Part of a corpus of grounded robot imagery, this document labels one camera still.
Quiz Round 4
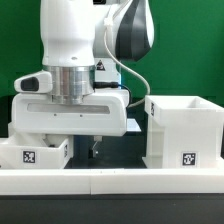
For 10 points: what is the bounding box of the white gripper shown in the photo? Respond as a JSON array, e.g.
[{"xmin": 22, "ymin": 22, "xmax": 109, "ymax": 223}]
[{"xmin": 12, "ymin": 90, "xmax": 129, "ymax": 157}]

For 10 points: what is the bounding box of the white front drawer tray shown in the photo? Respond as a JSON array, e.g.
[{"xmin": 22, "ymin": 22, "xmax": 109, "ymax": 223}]
[{"xmin": 0, "ymin": 133, "xmax": 73, "ymax": 169}]

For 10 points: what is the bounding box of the white drawer tray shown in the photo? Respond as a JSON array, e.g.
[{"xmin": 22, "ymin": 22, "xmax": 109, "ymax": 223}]
[
  {"xmin": 8, "ymin": 122, "xmax": 15, "ymax": 137},
  {"xmin": 0, "ymin": 133, "xmax": 73, "ymax": 169}
]

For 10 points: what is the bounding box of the white drawer cabinet box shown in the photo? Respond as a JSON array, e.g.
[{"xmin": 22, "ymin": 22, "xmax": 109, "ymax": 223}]
[{"xmin": 143, "ymin": 95, "xmax": 224, "ymax": 169}]

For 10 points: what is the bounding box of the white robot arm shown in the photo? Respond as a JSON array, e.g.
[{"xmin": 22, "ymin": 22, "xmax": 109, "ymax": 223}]
[{"xmin": 12, "ymin": 0, "xmax": 154, "ymax": 157}]

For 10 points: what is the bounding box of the white rear drawer tray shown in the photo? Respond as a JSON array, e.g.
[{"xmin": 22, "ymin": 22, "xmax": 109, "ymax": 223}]
[{"xmin": 8, "ymin": 122, "xmax": 15, "ymax": 137}]

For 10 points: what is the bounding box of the white marker sheet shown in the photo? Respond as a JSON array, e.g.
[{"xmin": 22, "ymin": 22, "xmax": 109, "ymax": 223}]
[{"xmin": 127, "ymin": 118, "xmax": 141, "ymax": 132}]

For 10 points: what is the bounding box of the white front fence rail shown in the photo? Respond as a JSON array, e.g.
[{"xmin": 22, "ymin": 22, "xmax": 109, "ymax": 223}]
[{"xmin": 0, "ymin": 169, "xmax": 224, "ymax": 195}]

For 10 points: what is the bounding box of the black cable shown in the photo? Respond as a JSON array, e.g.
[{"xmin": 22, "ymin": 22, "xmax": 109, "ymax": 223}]
[{"xmin": 93, "ymin": 81, "xmax": 134, "ymax": 104}]

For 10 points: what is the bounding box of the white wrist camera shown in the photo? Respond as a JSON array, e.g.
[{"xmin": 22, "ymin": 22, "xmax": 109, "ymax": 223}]
[{"xmin": 14, "ymin": 70, "xmax": 53, "ymax": 93}]

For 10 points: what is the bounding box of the white cable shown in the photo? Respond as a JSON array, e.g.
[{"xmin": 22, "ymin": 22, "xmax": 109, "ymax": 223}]
[{"xmin": 103, "ymin": 0, "xmax": 151, "ymax": 108}]

